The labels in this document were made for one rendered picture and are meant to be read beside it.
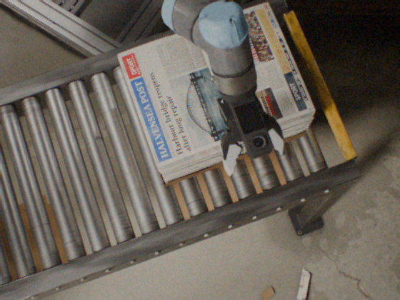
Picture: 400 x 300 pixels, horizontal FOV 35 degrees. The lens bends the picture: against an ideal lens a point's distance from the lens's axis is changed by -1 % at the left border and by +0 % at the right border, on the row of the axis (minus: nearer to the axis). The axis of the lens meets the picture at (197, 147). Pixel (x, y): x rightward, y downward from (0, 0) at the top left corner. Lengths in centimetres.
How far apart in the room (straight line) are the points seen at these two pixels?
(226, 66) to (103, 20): 142
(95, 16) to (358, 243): 129
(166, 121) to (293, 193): 40
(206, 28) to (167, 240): 70
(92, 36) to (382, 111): 115
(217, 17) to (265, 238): 146
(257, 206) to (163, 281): 87
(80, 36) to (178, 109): 106
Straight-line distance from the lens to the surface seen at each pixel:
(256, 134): 111
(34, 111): 172
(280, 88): 142
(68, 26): 243
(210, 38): 103
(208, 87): 142
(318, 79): 167
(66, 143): 167
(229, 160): 121
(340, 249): 241
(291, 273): 238
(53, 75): 173
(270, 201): 159
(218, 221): 158
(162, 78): 143
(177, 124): 139
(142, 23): 239
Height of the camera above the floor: 236
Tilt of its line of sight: 75 degrees down
